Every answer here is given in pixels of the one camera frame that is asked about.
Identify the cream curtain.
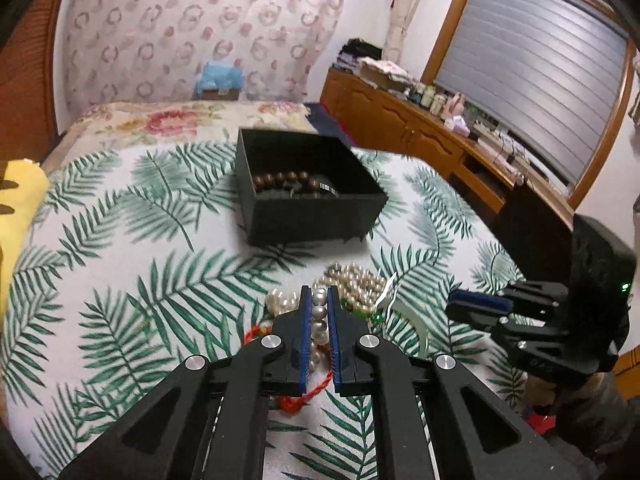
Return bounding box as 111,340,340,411
382,0,426,63

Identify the cardboard box with floral cloth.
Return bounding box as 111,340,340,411
357,55,416,92

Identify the pile of dark clothes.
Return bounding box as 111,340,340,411
336,37,383,73

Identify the yellow plush toy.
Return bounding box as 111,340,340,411
0,159,51,311

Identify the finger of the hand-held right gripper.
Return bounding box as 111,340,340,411
447,281,573,322
445,306,568,356

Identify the navy blue bed sheet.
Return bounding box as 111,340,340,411
302,102,351,141

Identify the long wooden cabinet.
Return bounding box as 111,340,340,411
320,67,576,241

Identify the white power strip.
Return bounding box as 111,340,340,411
472,122,526,163

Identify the wooden window frame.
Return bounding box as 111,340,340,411
422,0,638,211

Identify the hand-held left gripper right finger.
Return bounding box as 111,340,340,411
327,285,601,480

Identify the grey window blind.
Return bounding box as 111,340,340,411
434,0,630,188

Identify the black jewelry box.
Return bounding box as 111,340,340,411
234,127,390,247

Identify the brown wooden bead bracelet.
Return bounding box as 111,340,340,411
251,170,321,196

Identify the silver hair comb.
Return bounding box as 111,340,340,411
375,272,431,351

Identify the red string bracelet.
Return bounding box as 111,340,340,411
242,322,333,411

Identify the cluster of cosmetic bottles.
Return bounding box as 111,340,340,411
402,80,448,111

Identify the green bead bracelet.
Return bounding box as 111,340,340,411
340,297,386,326

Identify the white pearl necklace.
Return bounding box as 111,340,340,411
265,262,388,376

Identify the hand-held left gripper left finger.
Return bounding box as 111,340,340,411
57,285,313,480

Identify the floral blanket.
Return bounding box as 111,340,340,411
40,100,321,171

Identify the ring pattern sheer curtain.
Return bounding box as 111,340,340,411
52,0,348,133

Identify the leaf print cloth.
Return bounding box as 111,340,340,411
0,140,546,480

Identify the wooden slatted wardrobe door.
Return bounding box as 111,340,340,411
0,0,71,171

